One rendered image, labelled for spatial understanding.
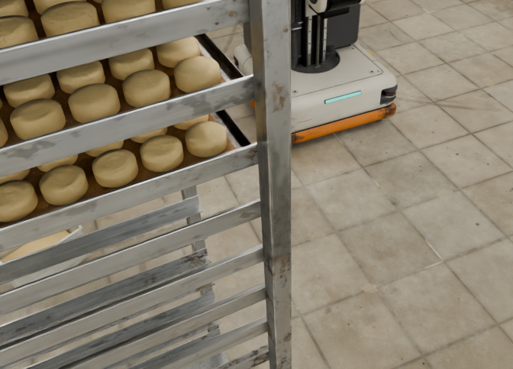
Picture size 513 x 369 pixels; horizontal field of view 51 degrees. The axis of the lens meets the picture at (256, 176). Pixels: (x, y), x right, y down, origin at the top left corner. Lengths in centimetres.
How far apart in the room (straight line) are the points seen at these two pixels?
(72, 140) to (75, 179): 9
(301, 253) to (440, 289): 53
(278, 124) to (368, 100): 204
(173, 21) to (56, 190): 23
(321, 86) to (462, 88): 93
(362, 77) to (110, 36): 217
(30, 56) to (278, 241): 38
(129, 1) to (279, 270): 40
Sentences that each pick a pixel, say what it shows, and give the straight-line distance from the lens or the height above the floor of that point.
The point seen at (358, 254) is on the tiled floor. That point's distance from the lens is 214.
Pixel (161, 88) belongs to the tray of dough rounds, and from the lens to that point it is 57.
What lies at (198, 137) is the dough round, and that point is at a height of 124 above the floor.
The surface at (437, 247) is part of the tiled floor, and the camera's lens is 222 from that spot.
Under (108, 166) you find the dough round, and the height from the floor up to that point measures 124.
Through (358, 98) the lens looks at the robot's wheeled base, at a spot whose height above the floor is 22.
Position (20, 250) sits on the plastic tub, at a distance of 231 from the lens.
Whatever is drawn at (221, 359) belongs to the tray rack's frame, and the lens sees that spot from 171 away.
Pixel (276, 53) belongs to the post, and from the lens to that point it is 53.
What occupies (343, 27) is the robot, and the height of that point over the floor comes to 41.
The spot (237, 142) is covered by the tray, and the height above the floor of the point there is 122.
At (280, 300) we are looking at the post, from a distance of 80.
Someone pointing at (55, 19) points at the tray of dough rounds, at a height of 142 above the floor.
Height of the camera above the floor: 163
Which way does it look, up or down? 42 degrees down
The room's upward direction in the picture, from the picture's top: 3 degrees counter-clockwise
